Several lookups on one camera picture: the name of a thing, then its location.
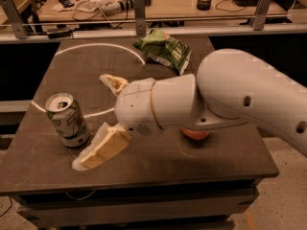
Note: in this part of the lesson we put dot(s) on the white cloth bundle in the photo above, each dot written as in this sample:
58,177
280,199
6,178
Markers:
90,5

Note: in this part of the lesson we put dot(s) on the black round cup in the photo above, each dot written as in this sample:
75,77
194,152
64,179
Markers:
204,5

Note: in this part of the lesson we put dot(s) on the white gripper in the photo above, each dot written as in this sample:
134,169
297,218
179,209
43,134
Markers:
134,105

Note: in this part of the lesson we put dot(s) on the green jalapeno chip bag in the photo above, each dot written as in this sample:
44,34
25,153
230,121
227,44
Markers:
165,49

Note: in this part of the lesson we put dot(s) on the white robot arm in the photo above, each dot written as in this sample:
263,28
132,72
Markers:
231,87

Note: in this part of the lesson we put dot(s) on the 7up soda can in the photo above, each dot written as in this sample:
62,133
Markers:
64,112

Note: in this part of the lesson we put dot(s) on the black device on rail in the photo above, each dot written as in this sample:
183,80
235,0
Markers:
59,32

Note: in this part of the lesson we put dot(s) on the metal bracket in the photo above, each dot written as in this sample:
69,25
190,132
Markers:
139,14
258,20
14,18

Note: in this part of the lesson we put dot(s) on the grey cylindrical tool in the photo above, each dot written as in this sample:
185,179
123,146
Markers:
121,6

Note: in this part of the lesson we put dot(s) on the red apple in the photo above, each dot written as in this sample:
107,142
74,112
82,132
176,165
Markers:
195,134

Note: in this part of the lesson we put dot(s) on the right metal bracket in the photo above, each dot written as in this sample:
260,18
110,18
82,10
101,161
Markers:
258,20

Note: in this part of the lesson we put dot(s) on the wooden background desk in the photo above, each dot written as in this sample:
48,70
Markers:
53,11

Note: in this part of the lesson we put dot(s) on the middle metal bracket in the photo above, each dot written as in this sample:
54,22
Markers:
139,14

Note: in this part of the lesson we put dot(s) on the left metal bracket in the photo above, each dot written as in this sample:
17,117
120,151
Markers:
14,18

